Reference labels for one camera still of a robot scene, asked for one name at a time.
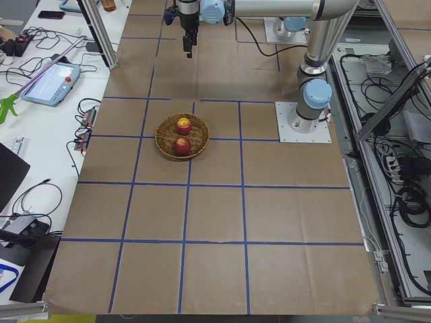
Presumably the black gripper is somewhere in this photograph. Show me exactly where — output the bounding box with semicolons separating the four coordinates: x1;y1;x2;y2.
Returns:
177;0;199;59

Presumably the yellow-red apple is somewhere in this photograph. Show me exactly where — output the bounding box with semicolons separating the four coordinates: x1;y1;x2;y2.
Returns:
176;117;192;136

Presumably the woven wicker basket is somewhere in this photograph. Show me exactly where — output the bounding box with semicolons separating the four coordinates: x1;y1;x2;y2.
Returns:
155;113;209;161

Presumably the dark red basket apple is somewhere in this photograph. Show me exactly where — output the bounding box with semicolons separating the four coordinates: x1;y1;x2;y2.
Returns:
173;137;191;157

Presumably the orange usb hub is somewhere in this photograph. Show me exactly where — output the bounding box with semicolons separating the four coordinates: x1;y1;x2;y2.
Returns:
81;107;97;127
74;132;91;153

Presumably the black smartphone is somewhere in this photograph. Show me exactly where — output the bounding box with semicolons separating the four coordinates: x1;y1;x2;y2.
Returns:
38;10;65;20

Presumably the teach pendant tablet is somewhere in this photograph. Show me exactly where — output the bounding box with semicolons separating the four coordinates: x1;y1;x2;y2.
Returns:
20;63;81;106

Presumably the black laptop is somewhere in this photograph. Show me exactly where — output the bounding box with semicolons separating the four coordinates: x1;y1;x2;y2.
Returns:
0;144;30;211

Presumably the black braided cable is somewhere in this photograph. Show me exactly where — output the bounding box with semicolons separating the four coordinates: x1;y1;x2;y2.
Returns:
234;16;287;57

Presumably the aluminium frame post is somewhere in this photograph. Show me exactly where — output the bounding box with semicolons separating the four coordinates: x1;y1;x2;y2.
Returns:
77;0;119;71

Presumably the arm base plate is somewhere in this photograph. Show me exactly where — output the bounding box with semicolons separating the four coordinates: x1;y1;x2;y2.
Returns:
263;17;306;45
275;102;331;144

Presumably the green handled reacher tool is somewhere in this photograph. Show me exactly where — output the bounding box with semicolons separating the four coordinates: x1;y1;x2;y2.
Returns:
1;36;87;124

